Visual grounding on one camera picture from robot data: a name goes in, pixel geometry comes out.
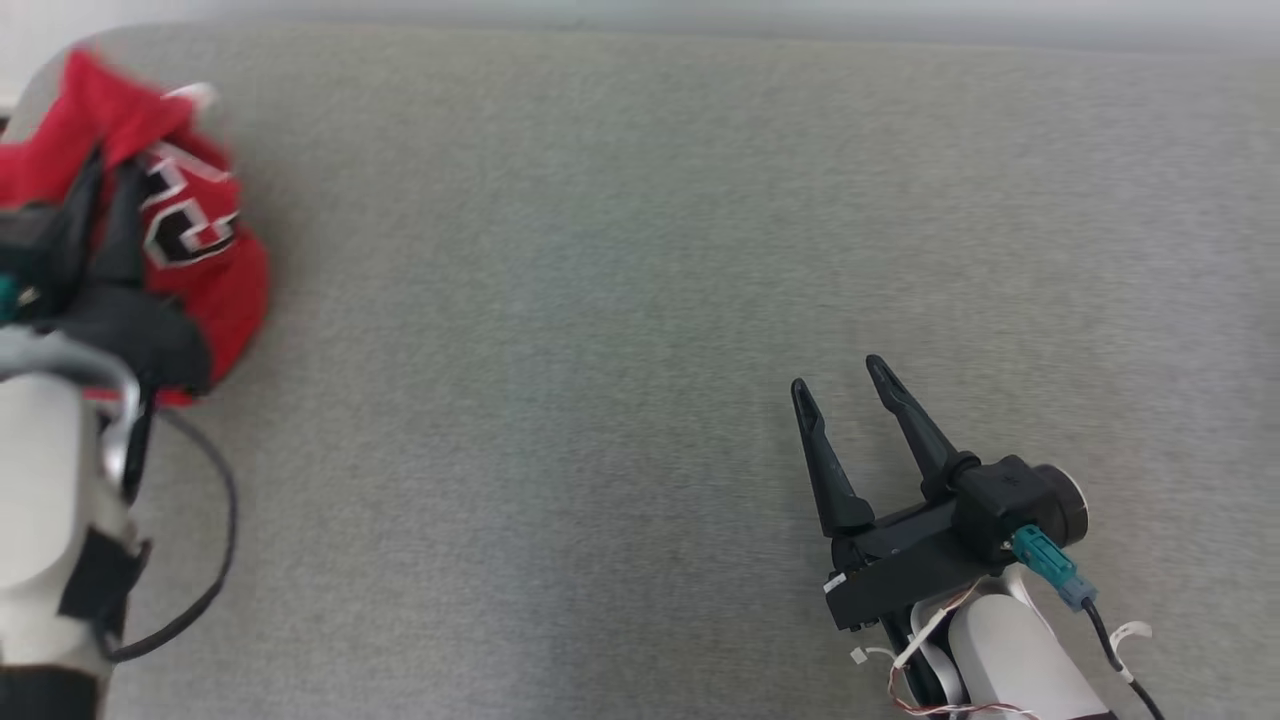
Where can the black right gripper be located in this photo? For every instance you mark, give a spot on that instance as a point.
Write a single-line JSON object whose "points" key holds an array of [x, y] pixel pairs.
{"points": [[900, 570]]}

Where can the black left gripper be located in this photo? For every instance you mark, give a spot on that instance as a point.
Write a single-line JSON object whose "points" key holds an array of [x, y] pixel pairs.
{"points": [[140, 335]]}

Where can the red basketball jersey white trim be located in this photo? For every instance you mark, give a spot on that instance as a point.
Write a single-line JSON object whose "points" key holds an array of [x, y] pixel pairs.
{"points": [[228, 305]]}

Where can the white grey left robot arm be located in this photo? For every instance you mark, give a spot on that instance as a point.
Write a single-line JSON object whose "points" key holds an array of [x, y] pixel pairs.
{"points": [[40, 500]]}

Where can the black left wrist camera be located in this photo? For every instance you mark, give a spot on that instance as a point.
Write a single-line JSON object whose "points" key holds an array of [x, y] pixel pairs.
{"points": [[25, 250]]}

